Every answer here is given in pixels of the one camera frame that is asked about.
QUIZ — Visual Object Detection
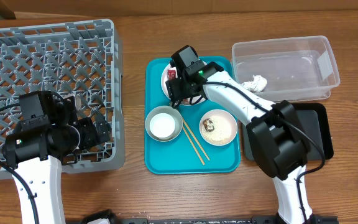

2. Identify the clear plastic bin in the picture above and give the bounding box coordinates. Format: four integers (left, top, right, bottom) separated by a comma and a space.
232, 35, 341, 101

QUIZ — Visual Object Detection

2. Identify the white cup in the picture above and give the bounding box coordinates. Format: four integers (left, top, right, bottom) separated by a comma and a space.
150, 113, 176, 140

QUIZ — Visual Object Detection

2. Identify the wooden chopstick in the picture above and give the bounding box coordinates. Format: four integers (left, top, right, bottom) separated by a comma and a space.
182, 127, 205, 166
169, 109, 210, 161

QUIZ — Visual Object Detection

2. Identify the large white plate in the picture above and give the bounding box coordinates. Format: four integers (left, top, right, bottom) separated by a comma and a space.
161, 63, 206, 106

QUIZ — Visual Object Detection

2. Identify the black tray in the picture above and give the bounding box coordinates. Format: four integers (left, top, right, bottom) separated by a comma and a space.
242, 103, 334, 161

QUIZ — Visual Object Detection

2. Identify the grey plastic dish rack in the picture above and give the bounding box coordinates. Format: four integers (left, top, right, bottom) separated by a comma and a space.
0, 19, 125, 174

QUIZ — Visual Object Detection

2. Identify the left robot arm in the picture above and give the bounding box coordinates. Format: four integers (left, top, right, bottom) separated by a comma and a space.
0, 91, 111, 223

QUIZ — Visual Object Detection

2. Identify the teal serving tray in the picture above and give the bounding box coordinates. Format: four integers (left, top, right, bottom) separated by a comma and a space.
144, 58, 241, 175

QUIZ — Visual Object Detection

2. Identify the red snack wrapper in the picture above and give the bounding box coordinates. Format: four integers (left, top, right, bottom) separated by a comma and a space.
167, 68, 177, 80

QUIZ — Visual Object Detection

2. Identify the grey bowl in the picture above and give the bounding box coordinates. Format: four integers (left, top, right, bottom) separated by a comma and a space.
145, 106, 183, 142

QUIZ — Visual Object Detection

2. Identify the small pink bowl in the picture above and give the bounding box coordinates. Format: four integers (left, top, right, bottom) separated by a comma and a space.
199, 109, 237, 146

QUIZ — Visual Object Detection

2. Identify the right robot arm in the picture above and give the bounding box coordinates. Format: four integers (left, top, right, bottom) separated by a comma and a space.
166, 45, 326, 223

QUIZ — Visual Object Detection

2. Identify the brown food scrap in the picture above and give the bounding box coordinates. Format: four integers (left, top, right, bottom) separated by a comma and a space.
202, 118, 214, 132

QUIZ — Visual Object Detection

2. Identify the pile of rice grains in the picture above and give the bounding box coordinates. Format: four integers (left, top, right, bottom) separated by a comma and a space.
201, 116, 232, 145

